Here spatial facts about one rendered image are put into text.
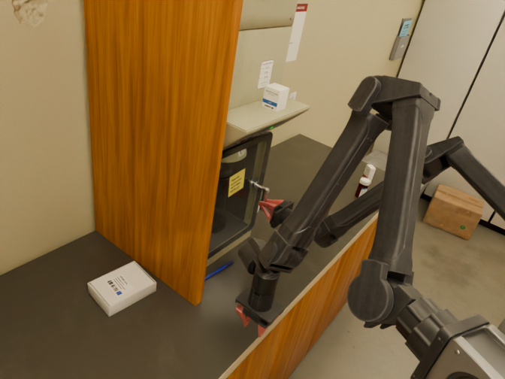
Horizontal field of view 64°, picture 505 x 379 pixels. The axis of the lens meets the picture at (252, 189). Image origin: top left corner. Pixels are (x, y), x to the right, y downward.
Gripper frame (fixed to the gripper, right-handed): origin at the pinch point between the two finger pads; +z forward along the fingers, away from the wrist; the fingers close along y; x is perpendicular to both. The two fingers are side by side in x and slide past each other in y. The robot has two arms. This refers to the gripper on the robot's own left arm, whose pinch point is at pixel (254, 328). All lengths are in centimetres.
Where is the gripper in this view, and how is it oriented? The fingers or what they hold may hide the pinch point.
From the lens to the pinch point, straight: 105.6
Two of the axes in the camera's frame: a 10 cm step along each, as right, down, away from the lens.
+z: -1.6, 8.4, 5.3
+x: -5.9, 3.4, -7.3
